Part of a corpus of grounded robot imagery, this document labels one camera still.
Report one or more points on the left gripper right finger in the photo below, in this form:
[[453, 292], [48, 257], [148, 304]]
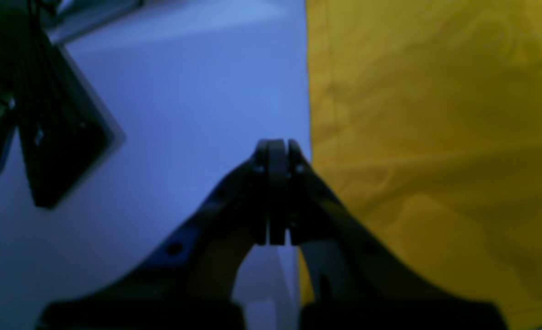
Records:
[[357, 283]]

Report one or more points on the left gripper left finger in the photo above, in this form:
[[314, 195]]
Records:
[[187, 282]]

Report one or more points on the yellow T-shirt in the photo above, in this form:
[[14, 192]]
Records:
[[426, 121]]

